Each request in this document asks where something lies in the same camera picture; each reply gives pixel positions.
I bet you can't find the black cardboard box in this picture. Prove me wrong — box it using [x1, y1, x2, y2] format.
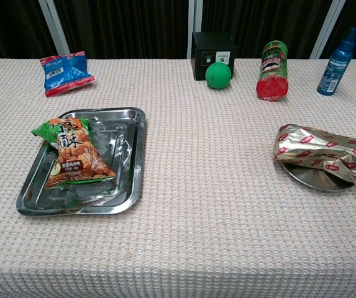
[191, 30, 237, 81]

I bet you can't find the gold foil snack bag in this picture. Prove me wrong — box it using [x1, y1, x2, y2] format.
[272, 124, 356, 186]

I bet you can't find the orange green snack bag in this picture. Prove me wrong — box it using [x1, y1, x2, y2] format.
[30, 117, 117, 189]

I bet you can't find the blue spray bottle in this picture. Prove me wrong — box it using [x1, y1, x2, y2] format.
[316, 26, 356, 96]

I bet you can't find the green ball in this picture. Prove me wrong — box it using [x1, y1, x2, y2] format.
[205, 61, 231, 90]

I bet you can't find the green chips can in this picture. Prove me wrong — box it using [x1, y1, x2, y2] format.
[255, 40, 290, 102]

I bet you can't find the white partition post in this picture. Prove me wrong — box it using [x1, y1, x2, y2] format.
[37, 0, 70, 56]
[309, 0, 346, 60]
[186, 0, 204, 60]

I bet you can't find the blue red snack bag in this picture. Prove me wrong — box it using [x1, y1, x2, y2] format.
[39, 51, 96, 97]

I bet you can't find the rectangular steel tray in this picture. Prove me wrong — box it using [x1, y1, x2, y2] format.
[16, 107, 147, 217]

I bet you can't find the pink woven tablecloth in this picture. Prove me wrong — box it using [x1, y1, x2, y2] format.
[0, 58, 356, 298]

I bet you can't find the small metal bowl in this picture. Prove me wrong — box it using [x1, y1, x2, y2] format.
[278, 161, 356, 192]

